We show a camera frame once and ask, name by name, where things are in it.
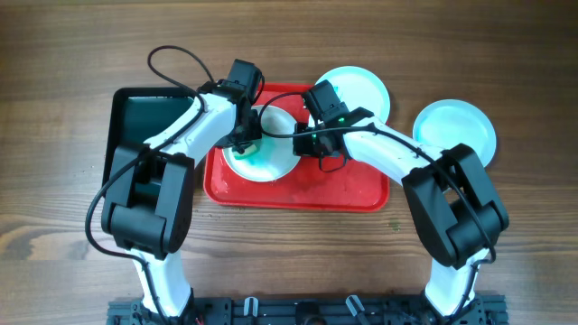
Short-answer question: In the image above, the black square tray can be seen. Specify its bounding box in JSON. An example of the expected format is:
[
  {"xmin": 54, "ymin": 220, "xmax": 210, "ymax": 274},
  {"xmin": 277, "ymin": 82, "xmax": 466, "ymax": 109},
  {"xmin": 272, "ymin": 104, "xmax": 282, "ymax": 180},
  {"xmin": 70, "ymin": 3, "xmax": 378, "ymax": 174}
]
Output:
[{"xmin": 102, "ymin": 88, "xmax": 194, "ymax": 195}]

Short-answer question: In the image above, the black cable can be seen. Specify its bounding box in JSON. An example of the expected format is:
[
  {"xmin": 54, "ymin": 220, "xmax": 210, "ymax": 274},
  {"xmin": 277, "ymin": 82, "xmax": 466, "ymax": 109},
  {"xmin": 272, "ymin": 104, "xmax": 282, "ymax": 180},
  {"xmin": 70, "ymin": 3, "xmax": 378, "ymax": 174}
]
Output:
[
  {"xmin": 84, "ymin": 44, "xmax": 216, "ymax": 317},
  {"xmin": 256, "ymin": 91, "xmax": 498, "ymax": 312}
]

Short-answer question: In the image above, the white plate stained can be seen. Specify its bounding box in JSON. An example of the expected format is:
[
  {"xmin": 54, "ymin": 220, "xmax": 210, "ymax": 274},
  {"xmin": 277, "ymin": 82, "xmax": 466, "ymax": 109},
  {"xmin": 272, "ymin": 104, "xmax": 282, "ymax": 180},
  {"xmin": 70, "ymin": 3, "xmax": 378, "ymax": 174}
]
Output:
[
  {"xmin": 222, "ymin": 106, "xmax": 300, "ymax": 182},
  {"xmin": 315, "ymin": 66, "xmax": 391, "ymax": 124},
  {"xmin": 412, "ymin": 99, "xmax": 497, "ymax": 167}
]

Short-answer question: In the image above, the white plate top stained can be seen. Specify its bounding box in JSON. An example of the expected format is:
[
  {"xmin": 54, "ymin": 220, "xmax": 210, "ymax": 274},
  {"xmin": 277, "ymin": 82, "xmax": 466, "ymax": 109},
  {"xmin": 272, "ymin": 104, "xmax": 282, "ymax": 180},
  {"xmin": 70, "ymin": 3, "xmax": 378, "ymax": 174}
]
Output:
[{"xmin": 315, "ymin": 66, "xmax": 391, "ymax": 124}]

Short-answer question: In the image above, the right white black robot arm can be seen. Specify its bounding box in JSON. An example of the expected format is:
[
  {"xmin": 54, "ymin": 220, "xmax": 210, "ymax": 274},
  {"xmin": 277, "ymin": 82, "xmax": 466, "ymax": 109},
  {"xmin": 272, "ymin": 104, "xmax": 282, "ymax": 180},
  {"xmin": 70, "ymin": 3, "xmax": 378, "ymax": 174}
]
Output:
[{"xmin": 294, "ymin": 117, "xmax": 508, "ymax": 320}]

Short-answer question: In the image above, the left black cable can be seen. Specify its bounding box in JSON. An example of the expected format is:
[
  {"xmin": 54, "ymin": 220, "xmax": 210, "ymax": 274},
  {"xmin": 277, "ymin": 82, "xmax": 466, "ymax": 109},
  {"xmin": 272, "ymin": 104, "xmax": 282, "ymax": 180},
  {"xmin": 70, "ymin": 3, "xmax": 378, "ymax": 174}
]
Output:
[{"xmin": 84, "ymin": 44, "xmax": 216, "ymax": 317}]

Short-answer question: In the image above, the right black cable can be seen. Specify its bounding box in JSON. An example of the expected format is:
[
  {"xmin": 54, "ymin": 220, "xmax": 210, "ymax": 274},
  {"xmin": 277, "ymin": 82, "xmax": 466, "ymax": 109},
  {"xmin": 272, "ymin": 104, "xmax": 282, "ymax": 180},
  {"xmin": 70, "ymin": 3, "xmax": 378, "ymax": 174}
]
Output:
[{"xmin": 256, "ymin": 91, "xmax": 498, "ymax": 312}]

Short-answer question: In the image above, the red plastic tray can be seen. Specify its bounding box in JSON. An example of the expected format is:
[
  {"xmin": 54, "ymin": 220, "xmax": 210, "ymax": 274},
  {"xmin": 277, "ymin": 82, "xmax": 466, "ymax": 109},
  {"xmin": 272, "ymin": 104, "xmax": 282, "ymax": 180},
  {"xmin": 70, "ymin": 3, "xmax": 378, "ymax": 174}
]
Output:
[{"xmin": 202, "ymin": 81, "xmax": 391, "ymax": 213}]

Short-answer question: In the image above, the green yellow scrub sponge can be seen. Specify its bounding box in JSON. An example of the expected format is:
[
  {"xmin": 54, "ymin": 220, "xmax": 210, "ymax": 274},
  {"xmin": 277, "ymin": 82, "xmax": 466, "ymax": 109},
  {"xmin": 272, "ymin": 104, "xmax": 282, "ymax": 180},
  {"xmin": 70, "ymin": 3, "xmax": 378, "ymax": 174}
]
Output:
[{"xmin": 232, "ymin": 143, "xmax": 259, "ymax": 160}]

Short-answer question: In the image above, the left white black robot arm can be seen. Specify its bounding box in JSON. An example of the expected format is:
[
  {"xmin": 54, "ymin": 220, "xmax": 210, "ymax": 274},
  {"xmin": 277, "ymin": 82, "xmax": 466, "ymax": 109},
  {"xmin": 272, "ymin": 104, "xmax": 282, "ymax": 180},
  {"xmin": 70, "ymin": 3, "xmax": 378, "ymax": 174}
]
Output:
[{"xmin": 95, "ymin": 88, "xmax": 257, "ymax": 324}]

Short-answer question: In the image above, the white plate bottom stained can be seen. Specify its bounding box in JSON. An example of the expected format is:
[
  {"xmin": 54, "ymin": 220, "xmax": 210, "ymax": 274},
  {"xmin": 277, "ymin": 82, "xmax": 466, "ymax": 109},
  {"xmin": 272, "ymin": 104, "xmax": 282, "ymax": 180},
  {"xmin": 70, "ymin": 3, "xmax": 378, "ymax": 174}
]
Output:
[{"xmin": 222, "ymin": 106, "xmax": 300, "ymax": 182}]

